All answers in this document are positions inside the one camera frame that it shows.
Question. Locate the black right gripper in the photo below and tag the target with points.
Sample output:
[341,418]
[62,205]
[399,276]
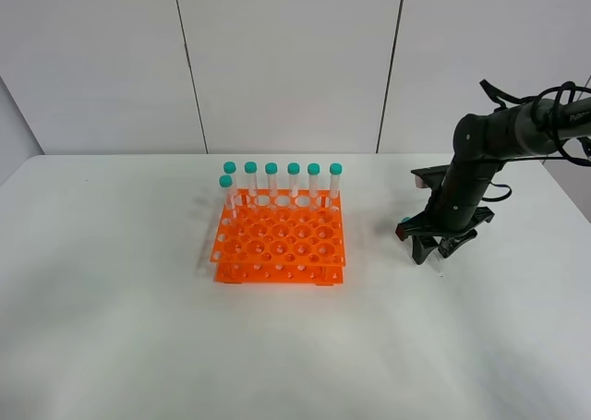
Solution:
[455,225]

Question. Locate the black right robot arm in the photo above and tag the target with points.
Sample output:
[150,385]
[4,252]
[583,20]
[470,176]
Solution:
[482,145]

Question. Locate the test tube row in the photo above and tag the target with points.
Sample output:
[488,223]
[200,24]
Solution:
[252,182]
[293,170]
[229,169]
[271,170]
[313,184]

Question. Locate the orange test tube rack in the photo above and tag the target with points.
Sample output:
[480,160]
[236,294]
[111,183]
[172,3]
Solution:
[281,239]

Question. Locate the test tube front-left teal cap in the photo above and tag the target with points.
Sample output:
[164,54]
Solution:
[227,194]

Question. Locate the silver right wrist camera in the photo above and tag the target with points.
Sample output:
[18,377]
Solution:
[430,177]

